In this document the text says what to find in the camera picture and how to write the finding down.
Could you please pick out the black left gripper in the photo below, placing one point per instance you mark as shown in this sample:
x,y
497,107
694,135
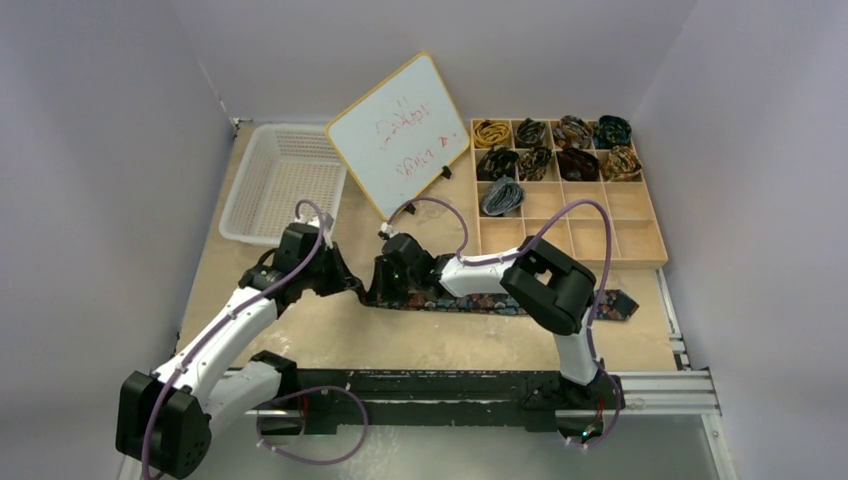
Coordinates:
x,y
341,278

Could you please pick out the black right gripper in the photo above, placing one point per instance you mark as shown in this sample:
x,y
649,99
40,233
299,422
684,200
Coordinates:
x,y
383,281

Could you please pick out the navy floral patterned tie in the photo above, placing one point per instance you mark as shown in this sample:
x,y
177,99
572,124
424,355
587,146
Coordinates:
x,y
614,305

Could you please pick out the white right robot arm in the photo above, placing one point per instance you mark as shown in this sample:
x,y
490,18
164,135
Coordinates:
x,y
535,279

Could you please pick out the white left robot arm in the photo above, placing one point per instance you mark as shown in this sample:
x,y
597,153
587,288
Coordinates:
x,y
168,417

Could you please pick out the white plastic basket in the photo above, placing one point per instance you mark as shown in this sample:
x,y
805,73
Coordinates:
x,y
281,165

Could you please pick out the grey rolled tie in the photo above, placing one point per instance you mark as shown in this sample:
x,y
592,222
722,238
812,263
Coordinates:
x,y
502,196

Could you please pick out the black gold rolled tie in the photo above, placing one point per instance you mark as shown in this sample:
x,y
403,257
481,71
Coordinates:
x,y
498,162

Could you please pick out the wooden compartment tray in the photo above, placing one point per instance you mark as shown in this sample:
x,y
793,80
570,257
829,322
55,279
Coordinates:
x,y
637,241

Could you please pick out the yellow rolled tie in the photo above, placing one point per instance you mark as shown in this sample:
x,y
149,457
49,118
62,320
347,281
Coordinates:
x,y
488,133

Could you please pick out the dark olive rolled tie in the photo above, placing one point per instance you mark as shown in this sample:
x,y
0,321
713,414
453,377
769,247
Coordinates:
x,y
532,165

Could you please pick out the dark maroon rolled tie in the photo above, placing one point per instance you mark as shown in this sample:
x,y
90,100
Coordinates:
x,y
578,165

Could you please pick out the brown patterned rolled tie top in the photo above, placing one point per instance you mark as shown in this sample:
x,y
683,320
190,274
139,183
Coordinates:
x,y
572,132

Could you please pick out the orange brown rolled tie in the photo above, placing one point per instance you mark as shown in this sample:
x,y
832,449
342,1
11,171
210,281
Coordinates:
x,y
621,164

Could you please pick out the teal dark rolled tie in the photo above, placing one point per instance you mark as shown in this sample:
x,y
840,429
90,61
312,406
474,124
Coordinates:
x,y
611,131

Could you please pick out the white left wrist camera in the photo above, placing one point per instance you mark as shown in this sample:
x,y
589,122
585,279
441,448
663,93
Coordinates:
x,y
327,221

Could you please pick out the white board with yellow frame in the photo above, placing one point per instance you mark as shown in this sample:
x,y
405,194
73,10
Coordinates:
x,y
400,136

